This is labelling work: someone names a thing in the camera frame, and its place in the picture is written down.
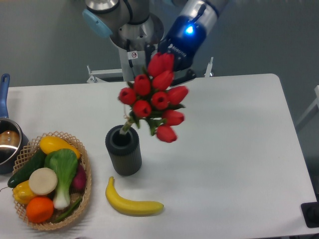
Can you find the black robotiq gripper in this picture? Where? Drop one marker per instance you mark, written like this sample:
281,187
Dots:
182,40

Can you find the red tulip bouquet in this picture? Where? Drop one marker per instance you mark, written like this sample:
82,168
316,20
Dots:
151,98

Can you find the yellow banana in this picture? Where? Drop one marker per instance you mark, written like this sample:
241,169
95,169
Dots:
130,207

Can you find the woven wicker basket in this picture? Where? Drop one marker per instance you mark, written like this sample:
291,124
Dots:
80,196

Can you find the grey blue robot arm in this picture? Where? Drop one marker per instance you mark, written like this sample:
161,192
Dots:
115,13

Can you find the dark grey ribbed vase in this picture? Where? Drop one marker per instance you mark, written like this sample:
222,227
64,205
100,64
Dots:
124,150

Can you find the yellow squash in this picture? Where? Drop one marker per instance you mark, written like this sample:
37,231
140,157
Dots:
49,144

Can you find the green bok choy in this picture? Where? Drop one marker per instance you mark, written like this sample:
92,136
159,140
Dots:
64,163

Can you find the purple sweet potato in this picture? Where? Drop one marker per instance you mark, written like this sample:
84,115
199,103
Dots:
79,181

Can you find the dark green cucumber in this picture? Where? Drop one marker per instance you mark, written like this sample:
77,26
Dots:
22,175

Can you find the beige round disc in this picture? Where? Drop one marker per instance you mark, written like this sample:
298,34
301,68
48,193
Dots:
43,181

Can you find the green bean pod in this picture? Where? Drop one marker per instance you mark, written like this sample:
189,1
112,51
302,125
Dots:
69,211

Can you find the orange fruit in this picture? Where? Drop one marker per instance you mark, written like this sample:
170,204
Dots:
39,209

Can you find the yellow bell pepper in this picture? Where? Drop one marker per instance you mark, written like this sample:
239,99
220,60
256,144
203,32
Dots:
23,194

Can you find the black device at table edge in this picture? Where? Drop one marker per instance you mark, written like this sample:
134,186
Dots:
311,214

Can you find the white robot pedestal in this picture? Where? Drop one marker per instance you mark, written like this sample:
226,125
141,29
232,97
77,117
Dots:
130,39

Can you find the white frame at right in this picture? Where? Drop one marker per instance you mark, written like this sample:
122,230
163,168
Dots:
309,113

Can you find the blue handled saucepan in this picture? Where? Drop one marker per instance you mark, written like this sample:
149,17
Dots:
12,138

